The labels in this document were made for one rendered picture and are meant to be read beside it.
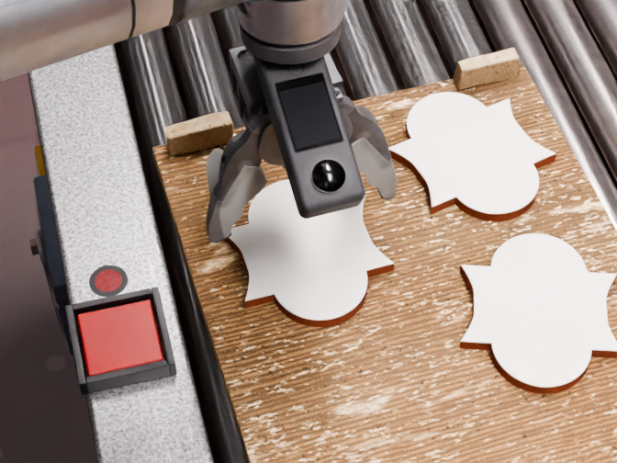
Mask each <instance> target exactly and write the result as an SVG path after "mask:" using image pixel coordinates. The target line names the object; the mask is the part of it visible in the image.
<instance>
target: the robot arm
mask: <svg viewBox="0 0 617 463"><path fill-rule="evenodd" d="M234 5H236V10H237V18H238V19H239V22H240V32H241V41H242V43H243V45H244V46H242V47H239V48H234V49H230V50H229V53H230V73H231V83H232V93H233V101H234V103H235V106H236V108H237V110H238V112H239V115H240V117H241V119H242V121H243V123H244V126H245V128H246V129H245V130H244V131H242V132H240V133H238V134H236V135H234V136H233V137H232V138H231V139H230V140H229V142H228V143H227V145H226V147H225V149H224V151H223V150H221V149H220V148H217V149H215V150H213V151H212V153H211V154H210V155H209V157H208V160H207V176H208V188H209V194H210V201H209V204H208V214H207V229H208V237H209V240H210V242H211V243H218V242H220V241H222V240H225V239H227V238H229V237H231V235H232V233H231V229H232V226H233V224H234V223H235V222H236V221H237V220H238V219H239V218H241V217H242V215H243V209H244V207H245V205H246V204H247V202H248V201H249V200H250V199H251V198H252V197H254V196H255V195H257V194H259V193H260V192H261V191H262V189H263V188H264V186H265V185H266V183H267V180H266V177H265V175H264V171H263V168H262V167H261V162H262V160H264V161H265V162H267V163H268V164H272V165H282V167H283V168H285V169H286V172H287V176H288V179H289V183H290V185H291V188H292V192H293V195H294V199H295V201H296V204H297V210H298V213H299V215H300V216H301V217H302V218H304V219H309V218H313V217H317V216H320V215H324V214H328V213H332V212H335V211H339V210H343V209H349V208H353V207H357V206H359V205H360V204H361V202H362V200H363V199H364V197H365V187H364V183H363V180H362V177H361V175H360V172H362V173H364V174H365V176H366V178H367V180H368V182H369V184H370V185H371V186H375V187H376V189H377V191H378V193H379V195H380V197H381V198H382V199H389V200H390V199H392V198H394V197H395V196H396V190H397V177H396V172H395V168H394V165H393V163H392V158H391V154H390V151H389V149H388V146H387V140H386V137H385V135H384V132H383V131H382V129H381V127H380V125H379V123H378V121H377V120H376V118H375V116H374V115H373V114H372V113H371V112H370V111H369V110H368V109H367V108H366V107H362V106H356V105H355V104H354V103H353V101H352V100H350V98H349V97H347V96H343V95H342V78H341V77H340V75H339V73H338V71H337V69H336V66H335V64H334V62H333V60H332V58H331V56H330V54H329V52H330V51H331V50H332V49H333V48H334V47H335V46H336V44H337V43H338V41H339V39H340V36H341V32H342V17H343V14H344V10H345V0H0V82H1V81H4V80H6V79H9V78H12V77H15V76H18V75H21V74H23V73H28V72H31V71H34V70H37V69H39V68H42V67H45V66H48V65H51V64H54V63H56V62H61V61H64V60H67V59H70V58H72V57H75V56H78V55H81V54H84V53H87V52H89V51H94V50H97V49H100V48H103V47H106V46H108V45H111V44H114V43H117V42H120V41H122V40H127V39H130V38H133V37H136V36H139V35H141V34H144V33H147V32H150V31H153V30H155V29H158V28H165V27H169V26H172V25H175V24H178V23H181V22H185V21H187V20H190V19H193V18H196V17H201V16H204V15H206V14H209V13H212V12H215V11H218V10H220V9H223V8H226V7H229V6H234ZM247 51H248V54H246V52H247ZM249 52H250V53H251V54H249ZM243 54H246V55H243ZM241 55H242V56H241ZM236 79H237V82H236ZM237 86H238V92H237Z"/></svg>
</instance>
